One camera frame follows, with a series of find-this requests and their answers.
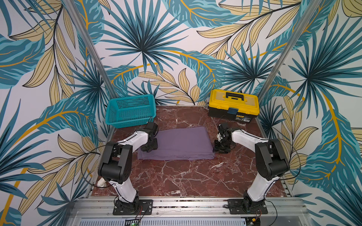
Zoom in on purple long pants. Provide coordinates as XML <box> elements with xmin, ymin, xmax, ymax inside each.
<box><xmin>138</xmin><ymin>127</ymin><xmax>215</xmax><ymax>161</ymax></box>

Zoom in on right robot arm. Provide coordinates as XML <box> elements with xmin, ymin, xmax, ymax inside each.
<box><xmin>213</xmin><ymin>123</ymin><xmax>290</xmax><ymax>208</ymax></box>

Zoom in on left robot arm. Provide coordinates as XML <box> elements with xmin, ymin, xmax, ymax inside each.
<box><xmin>96</xmin><ymin>122</ymin><xmax>158</xmax><ymax>204</ymax></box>

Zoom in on teal plastic basket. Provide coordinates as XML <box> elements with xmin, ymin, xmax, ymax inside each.
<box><xmin>106</xmin><ymin>94</ymin><xmax>156</xmax><ymax>129</ymax></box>

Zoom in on yellow black toolbox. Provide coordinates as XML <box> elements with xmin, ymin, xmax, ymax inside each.
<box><xmin>208</xmin><ymin>89</ymin><xmax>260</xmax><ymax>123</ymax></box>

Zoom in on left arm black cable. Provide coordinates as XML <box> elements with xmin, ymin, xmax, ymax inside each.
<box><xmin>81</xmin><ymin>144</ymin><xmax>114</xmax><ymax>189</ymax></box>

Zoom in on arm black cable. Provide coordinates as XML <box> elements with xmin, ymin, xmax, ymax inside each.
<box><xmin>277</xmin><ymin>138</ymin><xmax>302</xmax><ymax>181</ymax></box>
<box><xmin>81</xmin><ymin>144</ymin><xmax>114</xmax><ymax>189</ymax></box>

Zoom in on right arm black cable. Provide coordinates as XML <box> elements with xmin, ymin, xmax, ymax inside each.
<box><xmin>277</xmin><ymin>138</ymin><xmax>302</xmax><ymax>181</ymax></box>

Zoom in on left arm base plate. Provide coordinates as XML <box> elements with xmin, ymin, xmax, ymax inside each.
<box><xmin>113</xmin><ymin>199</ymin><xmax>153</xmax><ymax>216</ymax></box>

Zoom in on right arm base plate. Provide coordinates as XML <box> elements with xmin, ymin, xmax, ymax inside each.
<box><xmin>224</xmin><ymin>199</ymin><xmax>268</xmax><ymax>215</ymax></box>

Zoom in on white cable connector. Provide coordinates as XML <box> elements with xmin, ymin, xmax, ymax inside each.
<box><xmin>96</xmin><ymin>178</ymin><xmax>107</xmax><ymax>188</ymax></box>

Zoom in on right aluminium frame post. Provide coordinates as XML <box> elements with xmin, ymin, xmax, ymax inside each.
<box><xmin>258</xmin><ymin>0</ymin><xmax>322</xmax><ymax>102</ymax></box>

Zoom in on aluminium frame post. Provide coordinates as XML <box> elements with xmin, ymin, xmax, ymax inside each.
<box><xmin>258</xmin><ymin>0</ymin><xmax>322</xmax><ymax>102</ymax></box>
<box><xmin>63</xmin><ymin>0</ymin><xmax>119</xmax><ymax>99</ymax></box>

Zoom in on front aluminium rail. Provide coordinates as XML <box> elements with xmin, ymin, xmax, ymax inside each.
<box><xmin>66</xmin><ymin>196</ymin><xmax>313</xmax><ymax>226</ymax></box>

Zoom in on left aluminium frame post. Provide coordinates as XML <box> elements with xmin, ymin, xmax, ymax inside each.
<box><xmin>63</xmin><ymin>0</ymin><xmax>119</xmax><ymax>99</ymax></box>

